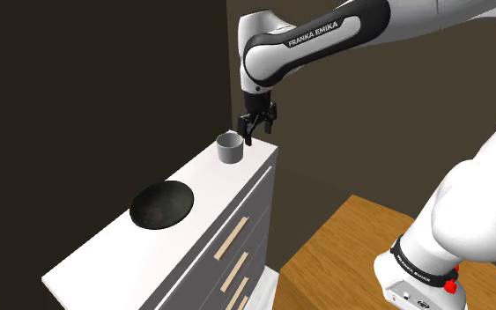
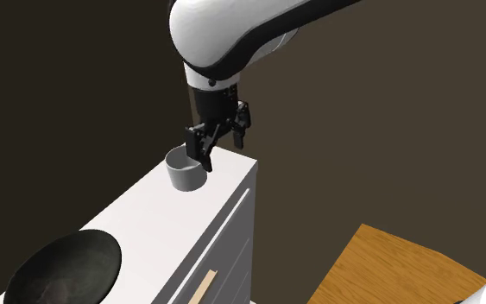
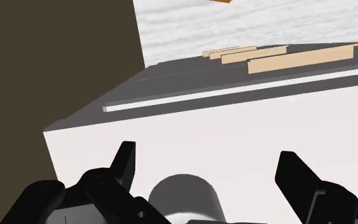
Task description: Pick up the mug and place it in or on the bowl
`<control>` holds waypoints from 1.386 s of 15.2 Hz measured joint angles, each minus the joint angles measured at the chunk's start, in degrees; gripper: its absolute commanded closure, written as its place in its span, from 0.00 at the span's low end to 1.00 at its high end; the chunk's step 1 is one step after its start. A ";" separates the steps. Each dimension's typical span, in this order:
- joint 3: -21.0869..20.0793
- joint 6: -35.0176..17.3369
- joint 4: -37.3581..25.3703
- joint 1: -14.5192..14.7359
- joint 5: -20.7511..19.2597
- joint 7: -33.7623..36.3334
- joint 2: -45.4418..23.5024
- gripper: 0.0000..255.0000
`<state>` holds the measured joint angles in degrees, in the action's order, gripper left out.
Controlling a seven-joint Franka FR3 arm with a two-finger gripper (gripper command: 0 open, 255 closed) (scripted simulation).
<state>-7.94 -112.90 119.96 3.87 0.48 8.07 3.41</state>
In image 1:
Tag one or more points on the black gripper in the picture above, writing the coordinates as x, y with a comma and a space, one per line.
255, 103

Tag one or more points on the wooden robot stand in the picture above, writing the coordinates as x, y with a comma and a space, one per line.
337, 257

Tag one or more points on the black round plate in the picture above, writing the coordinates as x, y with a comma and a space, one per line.
161, 206

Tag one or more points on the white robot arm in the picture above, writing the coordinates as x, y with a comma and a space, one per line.
466, 214

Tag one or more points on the white grey chest of drawers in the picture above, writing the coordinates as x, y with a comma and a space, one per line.
144, 262

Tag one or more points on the grey cup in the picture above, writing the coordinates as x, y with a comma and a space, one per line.
230, 151

